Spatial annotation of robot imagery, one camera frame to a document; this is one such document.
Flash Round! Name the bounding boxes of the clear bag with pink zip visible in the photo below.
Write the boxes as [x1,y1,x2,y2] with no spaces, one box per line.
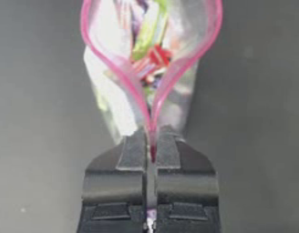
[79,0,224,162]

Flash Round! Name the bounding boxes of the red wrapped candy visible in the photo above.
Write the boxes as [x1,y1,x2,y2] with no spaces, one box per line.
[132,45,174,78]

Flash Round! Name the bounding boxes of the light green wrapped candy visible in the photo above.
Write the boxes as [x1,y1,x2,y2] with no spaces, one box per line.
[131,0,169,62]

